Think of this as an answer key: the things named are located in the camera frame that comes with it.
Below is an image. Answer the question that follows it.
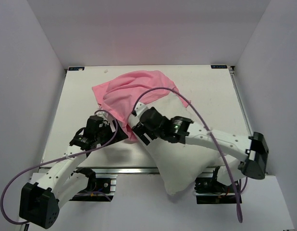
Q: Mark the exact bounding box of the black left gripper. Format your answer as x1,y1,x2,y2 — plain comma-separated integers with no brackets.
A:
95,119,128,147

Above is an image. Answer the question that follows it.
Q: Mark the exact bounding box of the pink fabric pillowcase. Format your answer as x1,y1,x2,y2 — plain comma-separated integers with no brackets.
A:
92,70,190,142

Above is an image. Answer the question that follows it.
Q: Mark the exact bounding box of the white pillow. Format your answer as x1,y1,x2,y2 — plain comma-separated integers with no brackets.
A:
133,92,244,195

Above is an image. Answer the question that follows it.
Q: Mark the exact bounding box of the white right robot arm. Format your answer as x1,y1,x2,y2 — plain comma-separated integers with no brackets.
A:
128,106,269,192

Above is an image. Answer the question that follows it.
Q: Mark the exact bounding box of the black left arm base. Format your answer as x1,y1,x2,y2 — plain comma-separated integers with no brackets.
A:
70,168,117,202

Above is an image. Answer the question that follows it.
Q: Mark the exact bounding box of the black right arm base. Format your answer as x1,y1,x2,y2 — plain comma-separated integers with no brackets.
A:
194,167,236,205

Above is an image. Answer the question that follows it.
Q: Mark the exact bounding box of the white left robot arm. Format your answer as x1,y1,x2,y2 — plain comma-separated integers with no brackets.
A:
19,115,128,229

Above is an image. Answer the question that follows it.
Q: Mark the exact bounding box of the blue left corner label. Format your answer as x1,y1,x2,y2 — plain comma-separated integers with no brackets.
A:
68,66,85,71

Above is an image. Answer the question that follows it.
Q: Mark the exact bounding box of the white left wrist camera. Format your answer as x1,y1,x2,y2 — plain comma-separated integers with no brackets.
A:
94,110,115,125

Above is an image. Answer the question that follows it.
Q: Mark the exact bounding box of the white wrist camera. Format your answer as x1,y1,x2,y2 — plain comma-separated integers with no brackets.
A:
128,102,149,128
94,110,115,125

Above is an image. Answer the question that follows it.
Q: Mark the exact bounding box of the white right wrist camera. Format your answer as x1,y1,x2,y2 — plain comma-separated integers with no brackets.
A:
128,102,149,128

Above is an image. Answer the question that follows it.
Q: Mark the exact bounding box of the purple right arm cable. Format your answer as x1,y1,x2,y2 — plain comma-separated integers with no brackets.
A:
131,87,248,223

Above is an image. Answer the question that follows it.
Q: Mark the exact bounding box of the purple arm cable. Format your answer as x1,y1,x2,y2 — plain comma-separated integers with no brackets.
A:
0,109,119,225
131,87,248,223

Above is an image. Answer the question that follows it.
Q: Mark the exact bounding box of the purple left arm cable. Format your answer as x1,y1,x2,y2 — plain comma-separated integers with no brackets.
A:
0,109,119,225

